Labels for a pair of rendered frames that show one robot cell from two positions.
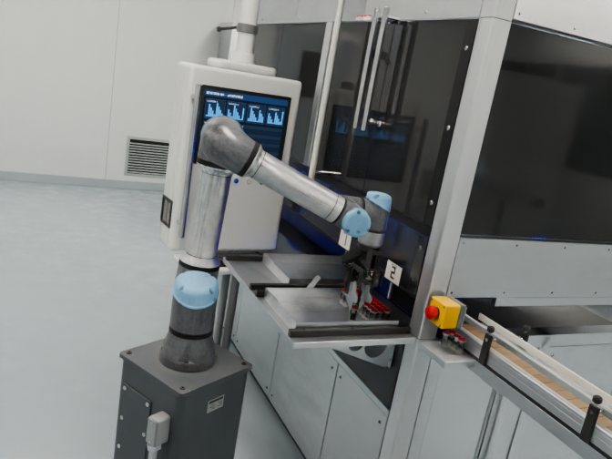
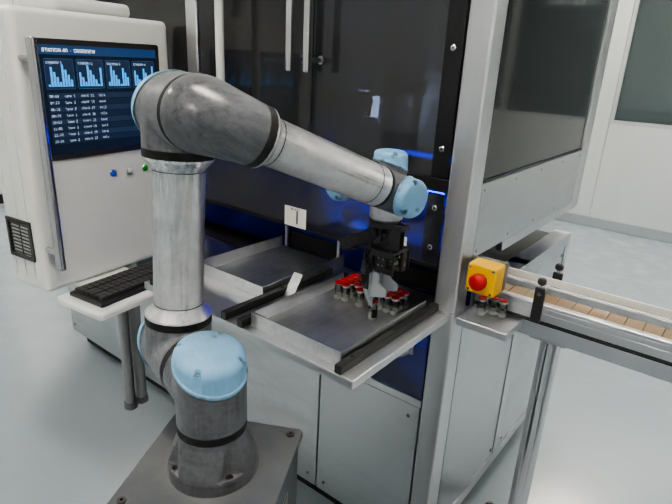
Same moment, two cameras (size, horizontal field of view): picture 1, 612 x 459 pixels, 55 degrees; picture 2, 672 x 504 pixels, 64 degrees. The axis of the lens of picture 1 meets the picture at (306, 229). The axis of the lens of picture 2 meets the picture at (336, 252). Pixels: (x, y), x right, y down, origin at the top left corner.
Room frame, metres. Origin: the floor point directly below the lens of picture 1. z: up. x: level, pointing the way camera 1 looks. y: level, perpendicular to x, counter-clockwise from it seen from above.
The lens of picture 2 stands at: (0.69, 0.42, 1.46)
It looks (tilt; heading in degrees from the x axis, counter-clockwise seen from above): 20 degrees down; 333
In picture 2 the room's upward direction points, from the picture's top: 3 degrees clockwise
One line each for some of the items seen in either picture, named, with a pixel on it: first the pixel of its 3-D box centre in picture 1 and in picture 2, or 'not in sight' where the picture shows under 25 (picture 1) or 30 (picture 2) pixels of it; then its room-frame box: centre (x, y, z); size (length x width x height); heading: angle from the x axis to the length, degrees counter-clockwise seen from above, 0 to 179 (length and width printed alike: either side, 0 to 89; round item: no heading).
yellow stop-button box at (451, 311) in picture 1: (445, 311); (486, 276); (1.59, -0.43, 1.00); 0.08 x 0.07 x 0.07; 116
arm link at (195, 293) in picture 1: (194, 300); (209, 380); (1.46, 0.26, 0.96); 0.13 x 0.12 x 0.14; 11
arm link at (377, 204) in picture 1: (375, 211); (388, 175); (1.68, -0.19, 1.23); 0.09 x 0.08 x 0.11; 101
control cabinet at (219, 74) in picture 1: (229, 157); (90, 142); (2.49, 0.37, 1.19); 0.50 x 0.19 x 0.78; 124
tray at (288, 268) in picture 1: (317, 270); (273, 263); (2.07, -0.07, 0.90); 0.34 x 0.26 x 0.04; 116
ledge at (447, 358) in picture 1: (450, 353); (491, 319); (1.60, -0.48, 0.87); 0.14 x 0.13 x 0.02; 116
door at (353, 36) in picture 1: (348, 102); (252, 40); (2.29, -0.08, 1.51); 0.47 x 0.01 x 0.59; 26
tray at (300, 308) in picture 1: (330, 309); (341, 312); (1.71, -0.11, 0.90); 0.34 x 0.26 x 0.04; 116
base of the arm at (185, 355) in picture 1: (189, 341); (213, 441); (1.45, 0.26, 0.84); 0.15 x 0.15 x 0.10
